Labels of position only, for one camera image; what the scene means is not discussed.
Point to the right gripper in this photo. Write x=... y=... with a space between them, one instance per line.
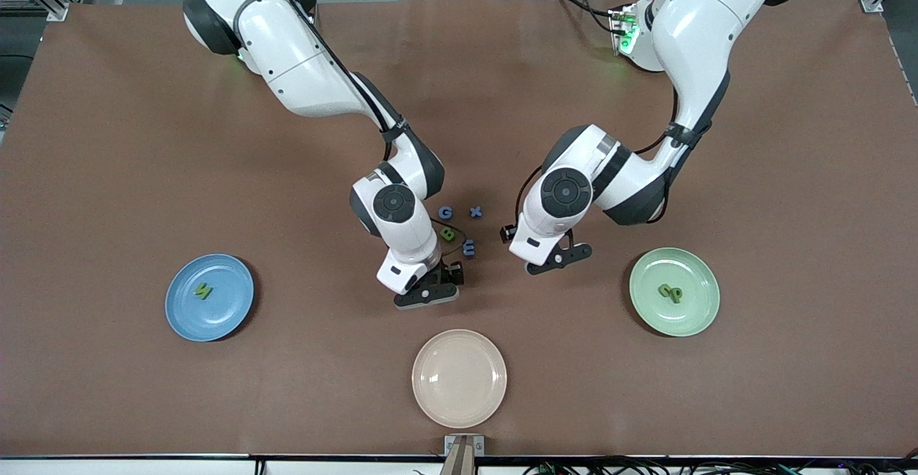
x=452 y=272

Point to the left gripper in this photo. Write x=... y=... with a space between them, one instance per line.
x=509 y=232

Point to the blue letter e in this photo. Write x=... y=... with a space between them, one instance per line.
x=465 y=248

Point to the green letter B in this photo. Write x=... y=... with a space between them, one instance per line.
x=444 y=231

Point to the blue letter G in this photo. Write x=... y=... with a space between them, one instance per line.
x=440 y=212

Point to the green letter p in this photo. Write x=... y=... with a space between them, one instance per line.
x=676 y=299

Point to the green letter N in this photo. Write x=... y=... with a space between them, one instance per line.
x=203 y=292

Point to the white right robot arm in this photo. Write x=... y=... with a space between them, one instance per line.
x=287 y=52

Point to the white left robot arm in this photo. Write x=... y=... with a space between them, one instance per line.
x=696 y=23

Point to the cream plate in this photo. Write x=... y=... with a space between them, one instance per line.
x=459 y=378

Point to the green plate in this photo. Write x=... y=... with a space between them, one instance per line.
x=688 y=317

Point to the blue plate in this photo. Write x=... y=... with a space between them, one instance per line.
x=215 y=317

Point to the brown table mat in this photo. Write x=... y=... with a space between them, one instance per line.
x=143 y=138

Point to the front camera mount bracket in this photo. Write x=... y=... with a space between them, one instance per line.
x=462 y=457

